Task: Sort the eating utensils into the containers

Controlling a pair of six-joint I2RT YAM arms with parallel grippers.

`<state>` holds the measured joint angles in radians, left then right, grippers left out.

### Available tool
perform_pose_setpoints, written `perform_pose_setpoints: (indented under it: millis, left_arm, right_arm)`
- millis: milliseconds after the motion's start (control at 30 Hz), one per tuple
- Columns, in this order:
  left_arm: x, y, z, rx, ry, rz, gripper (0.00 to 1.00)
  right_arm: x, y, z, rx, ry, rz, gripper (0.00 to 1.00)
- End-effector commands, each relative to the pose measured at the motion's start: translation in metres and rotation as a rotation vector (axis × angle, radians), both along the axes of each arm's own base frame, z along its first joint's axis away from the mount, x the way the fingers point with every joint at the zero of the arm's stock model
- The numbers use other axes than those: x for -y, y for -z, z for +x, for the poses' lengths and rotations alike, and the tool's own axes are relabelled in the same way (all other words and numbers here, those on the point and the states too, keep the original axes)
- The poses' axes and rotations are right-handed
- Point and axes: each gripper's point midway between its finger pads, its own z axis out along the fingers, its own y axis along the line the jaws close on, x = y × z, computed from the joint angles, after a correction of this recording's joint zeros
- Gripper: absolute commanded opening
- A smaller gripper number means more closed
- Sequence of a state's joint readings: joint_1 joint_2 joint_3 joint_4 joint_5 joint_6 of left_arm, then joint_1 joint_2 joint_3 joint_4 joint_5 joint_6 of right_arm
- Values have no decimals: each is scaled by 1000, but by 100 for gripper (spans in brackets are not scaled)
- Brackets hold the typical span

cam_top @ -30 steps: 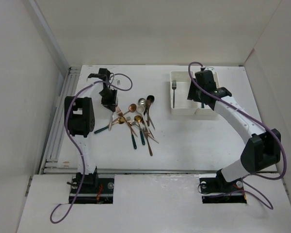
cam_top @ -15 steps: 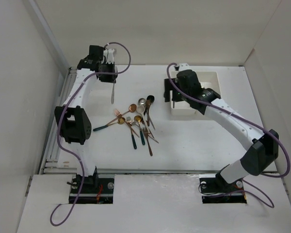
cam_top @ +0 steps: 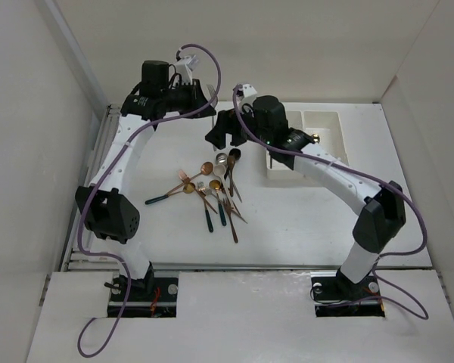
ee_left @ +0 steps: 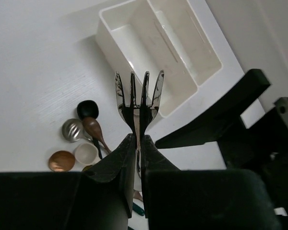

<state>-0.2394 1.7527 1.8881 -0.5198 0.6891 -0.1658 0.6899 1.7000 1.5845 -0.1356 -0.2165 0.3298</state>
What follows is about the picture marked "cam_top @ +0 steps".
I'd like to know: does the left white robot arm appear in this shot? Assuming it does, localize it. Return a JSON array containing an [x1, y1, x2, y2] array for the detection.
[[75, 55, 216, 300]]

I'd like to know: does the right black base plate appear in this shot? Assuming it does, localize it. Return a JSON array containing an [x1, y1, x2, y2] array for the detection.
[[309, 275, 385, 318]]

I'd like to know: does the white container bin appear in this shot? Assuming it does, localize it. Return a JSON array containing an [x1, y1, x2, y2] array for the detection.
[[303, 111, 349, 166], [266, 110, 303, 182]]

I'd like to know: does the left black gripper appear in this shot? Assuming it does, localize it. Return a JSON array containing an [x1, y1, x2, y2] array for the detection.
[[160, 79, 216, 119]]

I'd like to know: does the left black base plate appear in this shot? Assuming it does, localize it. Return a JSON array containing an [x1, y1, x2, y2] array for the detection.
[[104, 276, 179, 318]]

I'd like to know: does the green handle utensil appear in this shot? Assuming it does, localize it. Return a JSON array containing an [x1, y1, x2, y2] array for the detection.
[[204, 207, 214, 233]]

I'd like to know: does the gold spoon dark handle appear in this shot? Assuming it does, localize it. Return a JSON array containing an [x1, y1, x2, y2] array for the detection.
[[209, 179, 232, 215]]

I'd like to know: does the black spoon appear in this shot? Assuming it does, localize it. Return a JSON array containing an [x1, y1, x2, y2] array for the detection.
[[224, 148, 241, 178]]

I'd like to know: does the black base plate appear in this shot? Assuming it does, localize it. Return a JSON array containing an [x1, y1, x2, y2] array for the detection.
[[309, 275, 385, 318], [104, 276, 179, 318]]

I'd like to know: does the long copper handle utensil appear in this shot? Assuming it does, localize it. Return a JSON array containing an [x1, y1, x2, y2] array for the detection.
[[219, 192, 238, 244]]

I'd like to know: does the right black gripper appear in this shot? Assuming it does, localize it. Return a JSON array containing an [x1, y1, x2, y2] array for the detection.
[[204, 102, 272, 150]]

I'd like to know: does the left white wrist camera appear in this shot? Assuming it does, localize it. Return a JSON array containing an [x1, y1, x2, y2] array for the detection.
[[175, 54, 200, 82]]

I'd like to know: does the white spoon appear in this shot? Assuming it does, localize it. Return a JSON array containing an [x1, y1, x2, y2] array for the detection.
[[213, 164, 226, 187]]

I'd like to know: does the rose gold fork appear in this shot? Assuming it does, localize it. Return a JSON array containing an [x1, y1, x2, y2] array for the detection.
[[178, 169, 217, 214]]

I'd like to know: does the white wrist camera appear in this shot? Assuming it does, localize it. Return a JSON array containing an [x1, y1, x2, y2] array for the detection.
[[175, 54, 200, 82], [235, 83, 258, 108]]

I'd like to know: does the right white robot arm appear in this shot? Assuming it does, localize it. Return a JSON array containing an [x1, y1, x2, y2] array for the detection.
[[205, 95, 406, 300]]

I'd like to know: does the left white container bin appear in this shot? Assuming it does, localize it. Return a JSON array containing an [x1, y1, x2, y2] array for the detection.
[[266, 110, 303, 182]]

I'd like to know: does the copper spoon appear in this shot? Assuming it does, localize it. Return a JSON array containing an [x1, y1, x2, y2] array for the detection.
[[167, 161, 213, 194]]

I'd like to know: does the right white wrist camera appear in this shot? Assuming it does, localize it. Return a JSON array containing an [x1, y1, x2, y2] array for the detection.
[[235, 83, 258, 108]]

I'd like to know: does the right white container bin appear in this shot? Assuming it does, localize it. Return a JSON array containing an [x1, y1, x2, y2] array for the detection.
[[303, 111, 349, 166]]

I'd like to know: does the gold spoon green handle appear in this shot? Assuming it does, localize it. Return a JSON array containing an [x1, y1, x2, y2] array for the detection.
[[312, 133, 321, 143], [145, 182, 195, 205]]

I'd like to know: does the silver spoon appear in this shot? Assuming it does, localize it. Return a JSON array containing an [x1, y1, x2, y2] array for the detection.
[[215, 153, 229, 165]]

